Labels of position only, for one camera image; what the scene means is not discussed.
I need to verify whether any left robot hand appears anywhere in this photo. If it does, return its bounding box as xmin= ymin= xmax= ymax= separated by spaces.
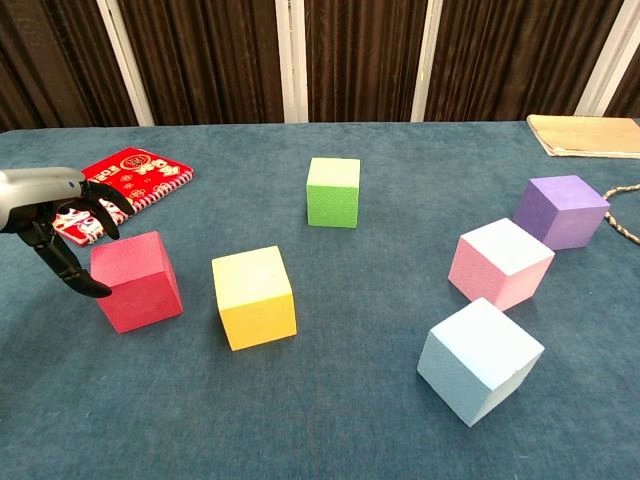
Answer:
xmin=0 ymin=167 xmax=136 ymax=300

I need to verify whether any pink block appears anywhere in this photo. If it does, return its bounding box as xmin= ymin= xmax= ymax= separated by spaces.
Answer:
xmin=89 ymin=230 xmax=185 ymax=335

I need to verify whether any pink foam cube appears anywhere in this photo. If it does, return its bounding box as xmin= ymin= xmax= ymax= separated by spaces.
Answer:
xmin=447 ymin=217 xmax=556 ymax=312

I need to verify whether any light blue block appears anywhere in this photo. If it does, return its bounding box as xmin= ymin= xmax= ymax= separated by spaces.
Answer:
xmin=416 ymin=296 xmax=546 ymax=428

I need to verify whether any red spiral cartoon notebook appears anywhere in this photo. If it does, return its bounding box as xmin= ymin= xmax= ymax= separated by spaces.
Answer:
xmin=52 ymin=146 xmax=195 ymax=248

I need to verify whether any dark brown pleated curtain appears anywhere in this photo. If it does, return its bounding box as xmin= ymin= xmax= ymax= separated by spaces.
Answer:
xmin=0 ymin=0 xmax=640 ymax=134

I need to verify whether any yellow block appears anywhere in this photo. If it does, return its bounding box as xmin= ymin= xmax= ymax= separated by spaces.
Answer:
xmin=210 ymin=244 xmax=298 ymax=352

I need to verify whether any green foam cube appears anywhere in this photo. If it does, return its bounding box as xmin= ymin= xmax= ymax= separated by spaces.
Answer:
xmin=305 ymin=156 xmax=362 ymax=230

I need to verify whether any teal felt table cover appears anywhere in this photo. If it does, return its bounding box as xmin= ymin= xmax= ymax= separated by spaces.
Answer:
xmin=0 ymin=118 xmax=640 ymax=480

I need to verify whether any purple block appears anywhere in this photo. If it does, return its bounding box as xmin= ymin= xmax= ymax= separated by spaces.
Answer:
xmin=512 ymin=174 xmax=612 ymax=252

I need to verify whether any brown kraft paper notepad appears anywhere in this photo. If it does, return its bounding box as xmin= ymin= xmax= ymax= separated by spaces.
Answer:
xmin=526 ymin=113 xmax=640 ymax=160

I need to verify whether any white partition frame post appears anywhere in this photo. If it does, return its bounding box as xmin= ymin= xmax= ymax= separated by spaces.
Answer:
xmin=573 ymin=0 xmax=640 ymax=117
xmin=274 ymin=0 xmax=310 ymax=124
xmin=96 ymin=0 xmax=155 ymax=127
xmin=410 ymin=0 xmax=444 ymax=123

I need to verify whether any braided beige rope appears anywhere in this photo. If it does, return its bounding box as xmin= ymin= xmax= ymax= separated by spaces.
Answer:
xmin=602 ymin=183 xmax=640 ymax=246

